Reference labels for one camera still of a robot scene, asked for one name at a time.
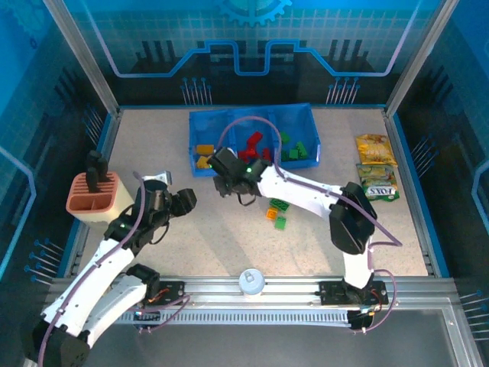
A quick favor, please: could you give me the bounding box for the aluminium table side rail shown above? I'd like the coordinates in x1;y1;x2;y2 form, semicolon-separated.
57;109;123;278
384;109;450;278

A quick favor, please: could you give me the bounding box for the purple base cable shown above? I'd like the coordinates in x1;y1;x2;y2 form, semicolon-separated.
351;269;398;334
133;296;190;334

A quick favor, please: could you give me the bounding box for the green snack bag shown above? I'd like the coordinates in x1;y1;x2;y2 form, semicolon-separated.
355;163;400;202

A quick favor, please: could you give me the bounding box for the white round knob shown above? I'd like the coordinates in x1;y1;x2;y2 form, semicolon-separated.
238;268;266;297

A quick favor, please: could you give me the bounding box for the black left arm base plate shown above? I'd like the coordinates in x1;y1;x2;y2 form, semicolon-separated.
144;281;188;307

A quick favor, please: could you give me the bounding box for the yellow snack bag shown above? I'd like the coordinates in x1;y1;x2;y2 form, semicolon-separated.
355;133;397;166

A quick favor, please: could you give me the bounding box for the aluminium frame post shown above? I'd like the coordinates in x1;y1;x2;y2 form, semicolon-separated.
41;0;122;118
384;0;458;118

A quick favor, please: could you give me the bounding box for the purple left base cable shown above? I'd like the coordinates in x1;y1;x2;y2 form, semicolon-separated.
133;296;190;334

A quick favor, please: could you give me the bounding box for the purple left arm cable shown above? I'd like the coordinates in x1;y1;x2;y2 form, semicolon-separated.
37;171;148;366

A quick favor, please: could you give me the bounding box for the slotted aluminium strip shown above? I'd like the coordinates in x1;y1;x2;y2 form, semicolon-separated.
118;311;351;326

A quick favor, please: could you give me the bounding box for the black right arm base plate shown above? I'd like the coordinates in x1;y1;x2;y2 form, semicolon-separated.
319;281;387;307

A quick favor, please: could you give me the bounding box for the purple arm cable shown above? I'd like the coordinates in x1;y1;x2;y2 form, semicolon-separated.
37;171;148;366
220;116;402;276

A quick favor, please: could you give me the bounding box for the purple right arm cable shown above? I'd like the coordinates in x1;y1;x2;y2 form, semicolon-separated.
220;116;402;276

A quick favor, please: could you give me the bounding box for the pink and beige knife block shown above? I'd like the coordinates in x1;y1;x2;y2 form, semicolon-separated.
65;171;135;229

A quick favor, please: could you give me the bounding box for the aluminium mounting beam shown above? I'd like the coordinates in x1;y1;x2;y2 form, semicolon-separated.
49;277;459;311

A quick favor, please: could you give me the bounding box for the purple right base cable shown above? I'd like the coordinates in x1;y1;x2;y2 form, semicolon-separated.
351;269;398;334

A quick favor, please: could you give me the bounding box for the blue three-compartment plastic bin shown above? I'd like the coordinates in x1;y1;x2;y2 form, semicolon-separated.
187;102;321;179

